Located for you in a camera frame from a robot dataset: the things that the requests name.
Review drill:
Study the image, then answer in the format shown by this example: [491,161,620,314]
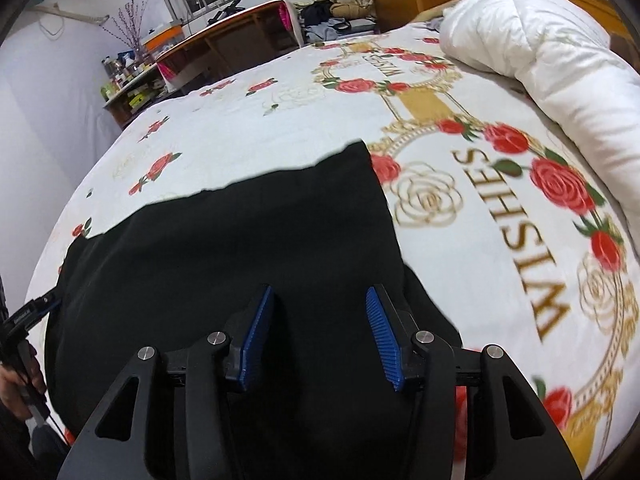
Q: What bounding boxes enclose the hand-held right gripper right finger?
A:
[365,284,585,480]

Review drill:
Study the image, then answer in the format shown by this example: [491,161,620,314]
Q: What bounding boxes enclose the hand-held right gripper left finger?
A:
[56,284,276,480]

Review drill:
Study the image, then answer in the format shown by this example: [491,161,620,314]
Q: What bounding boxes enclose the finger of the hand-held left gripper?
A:
[27,294,63,323]

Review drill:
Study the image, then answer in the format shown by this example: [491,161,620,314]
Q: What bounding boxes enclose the black pants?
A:
[44,140,463,480]

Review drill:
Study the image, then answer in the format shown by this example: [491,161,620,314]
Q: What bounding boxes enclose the pile of dark clothes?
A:
[300,0,379,43]

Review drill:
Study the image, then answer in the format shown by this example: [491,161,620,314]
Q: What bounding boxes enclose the person's left hand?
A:
[0,342,48,418]

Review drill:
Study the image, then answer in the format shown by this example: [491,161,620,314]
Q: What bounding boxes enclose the rose printed blanket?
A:
[25,25,640,461]

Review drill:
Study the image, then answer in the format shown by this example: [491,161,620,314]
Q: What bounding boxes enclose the cluttered low shelf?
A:
[100,52,169,129]

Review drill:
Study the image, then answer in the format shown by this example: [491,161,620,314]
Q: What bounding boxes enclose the orange storage box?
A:
[142,22,184,54]

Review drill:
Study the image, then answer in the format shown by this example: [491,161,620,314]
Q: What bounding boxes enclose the pink blossom branches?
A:
[107,0,154,57]

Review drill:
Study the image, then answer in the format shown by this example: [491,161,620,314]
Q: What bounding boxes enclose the wooden desk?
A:
[156,0,307,97]

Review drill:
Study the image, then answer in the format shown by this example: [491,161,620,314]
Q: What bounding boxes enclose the pink cloth item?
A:
[279,2,302,44]

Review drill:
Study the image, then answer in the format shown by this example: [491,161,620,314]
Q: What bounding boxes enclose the white duvet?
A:
[440,0,640,241]

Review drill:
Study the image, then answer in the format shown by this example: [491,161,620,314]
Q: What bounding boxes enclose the white wall pipe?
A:
[35,2,109,42]

